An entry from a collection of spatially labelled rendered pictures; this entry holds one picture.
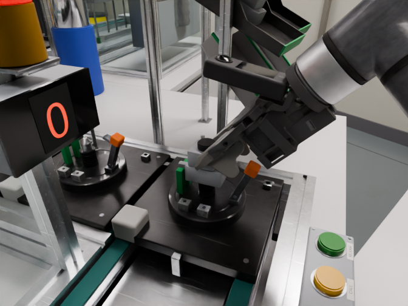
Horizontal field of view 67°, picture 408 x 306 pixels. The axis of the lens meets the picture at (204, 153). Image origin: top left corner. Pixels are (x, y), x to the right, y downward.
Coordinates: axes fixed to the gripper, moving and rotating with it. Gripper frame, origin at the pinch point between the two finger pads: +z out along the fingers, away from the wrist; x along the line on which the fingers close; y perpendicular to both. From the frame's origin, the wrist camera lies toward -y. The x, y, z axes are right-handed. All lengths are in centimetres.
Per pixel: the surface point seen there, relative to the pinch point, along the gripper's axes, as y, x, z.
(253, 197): 12.9, 4.4, 2.5
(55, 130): -14.4, -19.5, -3.5
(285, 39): -3.1, 30.0, -13.9
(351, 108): 95, 259, 39
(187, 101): -11, 67, 39
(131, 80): -38, 80, 62
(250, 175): 7.3, -1.0, -4.2
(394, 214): 41.9, 23.4, -7.9
